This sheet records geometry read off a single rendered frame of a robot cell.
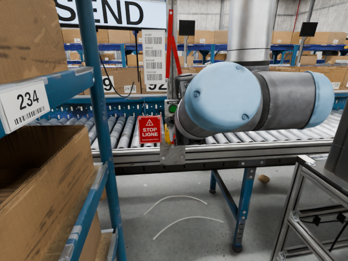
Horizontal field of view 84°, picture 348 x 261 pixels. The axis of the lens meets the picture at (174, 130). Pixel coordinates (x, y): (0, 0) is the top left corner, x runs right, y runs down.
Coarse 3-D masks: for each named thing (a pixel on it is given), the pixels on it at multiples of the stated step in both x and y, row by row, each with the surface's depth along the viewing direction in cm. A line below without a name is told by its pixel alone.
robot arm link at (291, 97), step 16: (272, 80) 27; (288, 80) 27; (304, 80) 27; (320, 80) 28; (272, 96) 26; (288, 96) 26; (304, 96) 27; (320, 96) 27; (272, 112) 26; (288, 112) 27; (304, 112) 27; (320, 112) 28; (256, 128) 29; (272, 128) 29; (288, 128) 30; (304, 128) 30
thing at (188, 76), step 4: (176, 76) 77; (180, 76) 73; (184, 76) 74; (188, 76) 73; (192, 76) 73; (176, 80) 74; (180, 80) 73; (184, 80) 73; (188, 80) 73; (176, 84) 74; (180, 100) 77
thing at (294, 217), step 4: (292, 212) 91; (296, 212) 91; (300, 212) 94; (292, 216) 90; (296, 216) 92; (296, 220) 90; (280, 252) 102; (284, 252) 104; (280, 256) 101; (284, 256) 101; (280, 260) 101; (284, 260) 101
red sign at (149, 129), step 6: (138, 120) 82; (144, 120) 83; (150, 120) 83; (156, 120) 83; (138, 126) 84; (144, 126) 84; (150, 126) 84; (156, 126) 84; (138, 132) 84; (144, 132) 85; (150, 132) 85; (156, 132) 85; (144, 138) 86; (150, 138) 86; (156, 138) 86
